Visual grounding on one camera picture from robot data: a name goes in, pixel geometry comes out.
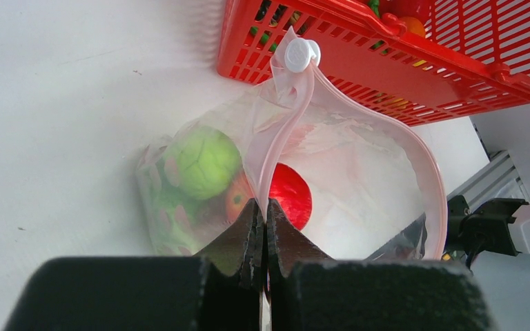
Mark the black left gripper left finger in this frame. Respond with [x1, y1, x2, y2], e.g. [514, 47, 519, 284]
[197, 198, 265, 292]

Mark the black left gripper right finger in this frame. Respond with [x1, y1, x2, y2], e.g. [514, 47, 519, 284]
[266, 199, 331, 292]

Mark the red apple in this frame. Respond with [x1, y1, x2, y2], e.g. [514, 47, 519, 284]
[225, 163, 313, 230]

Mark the clear zip top bag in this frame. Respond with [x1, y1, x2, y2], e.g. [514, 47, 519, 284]
[135, 30, 448, 259]

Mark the light green round fruit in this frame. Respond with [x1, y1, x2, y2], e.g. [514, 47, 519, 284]
[159, 126, 242, 200]

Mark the orange fruit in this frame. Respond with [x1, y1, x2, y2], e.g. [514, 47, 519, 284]
[399, 17, 426, 38]

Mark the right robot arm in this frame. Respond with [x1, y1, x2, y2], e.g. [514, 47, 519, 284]
[442, 195, 530, 268]

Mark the yellow fruit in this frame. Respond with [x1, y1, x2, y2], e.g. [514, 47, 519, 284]
[378, 96, 409, 109]

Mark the green mangosteen fruit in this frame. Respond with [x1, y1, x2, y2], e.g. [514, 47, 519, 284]
[249, 26, 277, 53]

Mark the red plastic basket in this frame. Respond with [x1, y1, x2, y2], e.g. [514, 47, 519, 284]
[216, 1, 530, 126]

